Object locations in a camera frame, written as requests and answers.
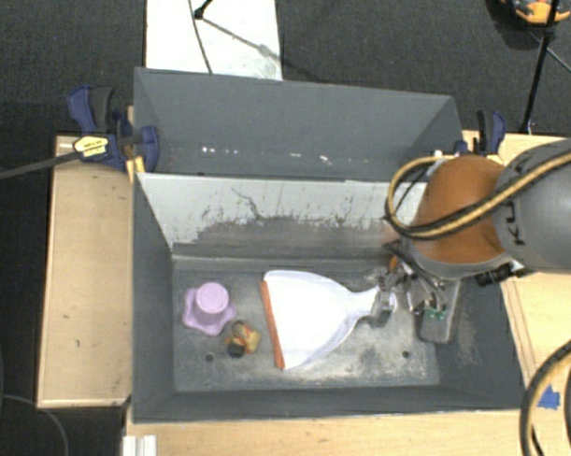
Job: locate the purple flower-shaped cup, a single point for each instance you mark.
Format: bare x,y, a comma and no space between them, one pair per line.
209,308

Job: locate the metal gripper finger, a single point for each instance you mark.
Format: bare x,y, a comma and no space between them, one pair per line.
389,281
381,311

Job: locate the pale wood board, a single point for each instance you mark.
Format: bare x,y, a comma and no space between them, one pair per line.
89,285

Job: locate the grey metal bin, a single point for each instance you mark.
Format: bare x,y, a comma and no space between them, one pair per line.
289,124

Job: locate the yellow and black toy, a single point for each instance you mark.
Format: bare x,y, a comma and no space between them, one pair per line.
244,340

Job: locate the white dustpan with orange edge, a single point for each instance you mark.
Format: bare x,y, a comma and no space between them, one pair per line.
310,317

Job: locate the black cylinder on white bracket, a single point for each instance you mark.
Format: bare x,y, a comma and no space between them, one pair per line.
493,276

